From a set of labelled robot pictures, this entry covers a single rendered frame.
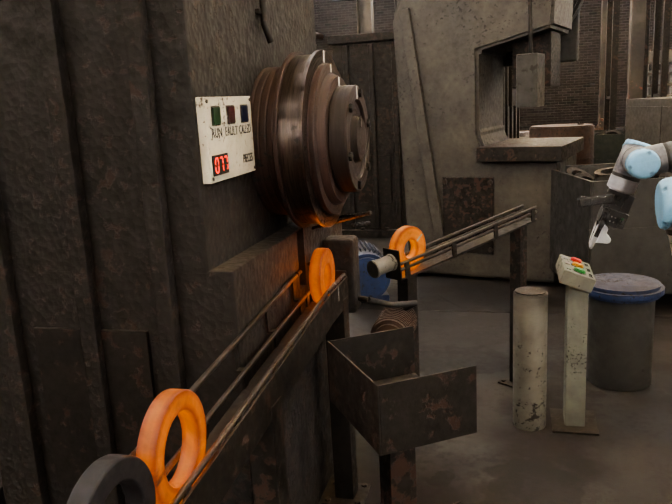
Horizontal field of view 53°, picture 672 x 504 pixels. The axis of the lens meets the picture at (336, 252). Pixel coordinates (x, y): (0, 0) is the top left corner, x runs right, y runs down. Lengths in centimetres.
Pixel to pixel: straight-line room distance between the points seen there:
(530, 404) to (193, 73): 172
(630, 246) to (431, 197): 135
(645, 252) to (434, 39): 183
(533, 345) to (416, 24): 263
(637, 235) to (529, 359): 152
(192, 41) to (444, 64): 317
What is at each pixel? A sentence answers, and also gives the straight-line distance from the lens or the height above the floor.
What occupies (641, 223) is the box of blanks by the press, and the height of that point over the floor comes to 51.
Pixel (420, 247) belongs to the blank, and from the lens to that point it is 239.
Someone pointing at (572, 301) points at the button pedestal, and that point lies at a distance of 254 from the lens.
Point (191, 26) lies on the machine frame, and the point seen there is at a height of 138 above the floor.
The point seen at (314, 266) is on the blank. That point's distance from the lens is 186.
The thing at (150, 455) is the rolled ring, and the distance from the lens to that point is 108.
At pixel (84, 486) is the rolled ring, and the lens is 97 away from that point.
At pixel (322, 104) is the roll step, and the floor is 121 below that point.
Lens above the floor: 122
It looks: 13 degrees down
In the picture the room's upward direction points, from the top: 3 degrees counter-clockwise
